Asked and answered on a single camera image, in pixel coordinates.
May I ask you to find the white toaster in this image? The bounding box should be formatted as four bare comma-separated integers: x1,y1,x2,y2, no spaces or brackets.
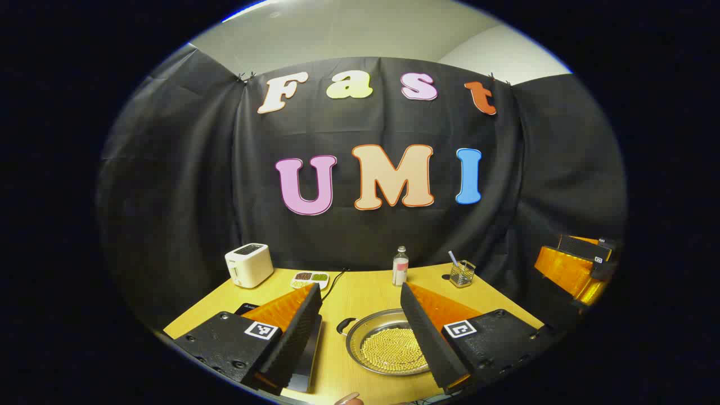
224,243,275,289

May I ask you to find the white divided dish of beans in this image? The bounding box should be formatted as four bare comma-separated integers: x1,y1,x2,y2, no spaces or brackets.
290,272,330,291

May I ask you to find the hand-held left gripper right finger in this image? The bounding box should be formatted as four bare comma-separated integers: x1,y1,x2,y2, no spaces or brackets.
400,282,555,394

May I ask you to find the black induction cooktop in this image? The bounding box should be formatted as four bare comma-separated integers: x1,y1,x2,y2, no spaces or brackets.
233,303,324,393

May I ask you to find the black power cable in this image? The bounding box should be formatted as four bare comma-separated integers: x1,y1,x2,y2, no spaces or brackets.
321,268,349,302

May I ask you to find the steel pot with black handles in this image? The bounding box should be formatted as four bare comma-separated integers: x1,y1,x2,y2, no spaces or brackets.
336,308,434,376

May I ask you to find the clear bottle with pink label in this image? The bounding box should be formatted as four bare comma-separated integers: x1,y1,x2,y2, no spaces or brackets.
392,246,410,287

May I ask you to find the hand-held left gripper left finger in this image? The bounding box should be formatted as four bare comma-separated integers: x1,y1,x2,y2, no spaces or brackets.
172,283,324,394

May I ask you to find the pile of yellow soybeans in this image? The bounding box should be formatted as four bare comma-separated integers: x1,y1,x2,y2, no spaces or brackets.
360,328,428,372

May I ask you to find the wire mesh holder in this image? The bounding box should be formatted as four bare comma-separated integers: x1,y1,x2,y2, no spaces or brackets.
449,260,476,289

